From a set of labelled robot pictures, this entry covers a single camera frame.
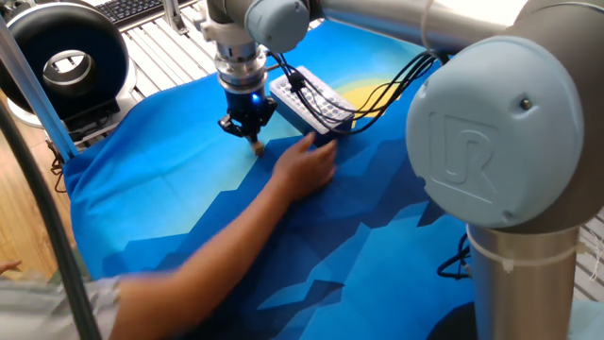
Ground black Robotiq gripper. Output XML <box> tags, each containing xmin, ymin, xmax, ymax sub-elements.
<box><xmin>217</xmin><ymin>87</ymin><xmax>278</xmax><ymax>143</ymax></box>

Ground white blue test tube rack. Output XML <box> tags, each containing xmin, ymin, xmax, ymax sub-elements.
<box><xmin>268</xmin><ymin>65</ymin><xmax>357</xmax><ymax>147</ymax></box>

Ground person right forearm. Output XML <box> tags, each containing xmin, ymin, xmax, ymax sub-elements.
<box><xmin>108</xmin><ymin>177</ymin><xmax>294</xmax><ymax>340</ymax></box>

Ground person right hand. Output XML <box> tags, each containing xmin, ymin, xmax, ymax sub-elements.
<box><xmin>271</xmin><ymin>131</ymin><xmax>340</xmax><ymax>204</ymax></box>

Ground blue mountain print cloth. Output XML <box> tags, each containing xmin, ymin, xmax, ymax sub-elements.
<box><xmin>62</xmin><ymin>18</ymin><xmax>478</xmax><ymax>340</ymax></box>

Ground black computer keyboard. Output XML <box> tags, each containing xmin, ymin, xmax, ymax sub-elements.
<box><xmin>93</xmin><ymin>0</ymin><xmax>166</xmax><ymax>26</ymax></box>

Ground person torso striped shirt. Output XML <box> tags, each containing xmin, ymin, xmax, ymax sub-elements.
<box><xmin>0</xmin><ymin>269</ymin><xmax>122</xmax><ymax>340</ymax></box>

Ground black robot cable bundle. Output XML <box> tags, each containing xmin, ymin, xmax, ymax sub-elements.
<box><xmin>268</xmin><ymin>49</ymin><xmax>449</xmax><ymax>138</ymax></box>

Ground small metal upright bracket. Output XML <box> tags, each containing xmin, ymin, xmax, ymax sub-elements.
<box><xmin>161</xmin><ymin>0</ymin><xmax>191</xmax><ymax>36</ymax></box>

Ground thin black hanging cables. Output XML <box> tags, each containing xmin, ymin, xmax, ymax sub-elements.
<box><xmin>45</xmin><ymin>140</ymin><xmax>68</xmax><ymax>195</ymax></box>

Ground black ring light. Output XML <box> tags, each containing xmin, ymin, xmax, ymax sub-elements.
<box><xmin>0</xmin><ymin>1</ymin><xmax>139</xmax><ymax>145</ymax></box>

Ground slanted aluminium frame post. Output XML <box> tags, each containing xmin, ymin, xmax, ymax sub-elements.
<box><xmin>0</xmin><ymin>16</ymin><xmax>80</xmax><ymax>163</ymax></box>

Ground thick black hose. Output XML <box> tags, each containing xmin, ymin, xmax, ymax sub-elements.
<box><xmin>0</xmin><ymin>99</ymin><xmax>104</xmax><ymax>340</ymax></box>

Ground black base cable loop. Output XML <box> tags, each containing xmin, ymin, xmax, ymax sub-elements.
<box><xmin>436</xmin><ymin>233</ymin><xmax>473</xmax><ymax>281</ymax></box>

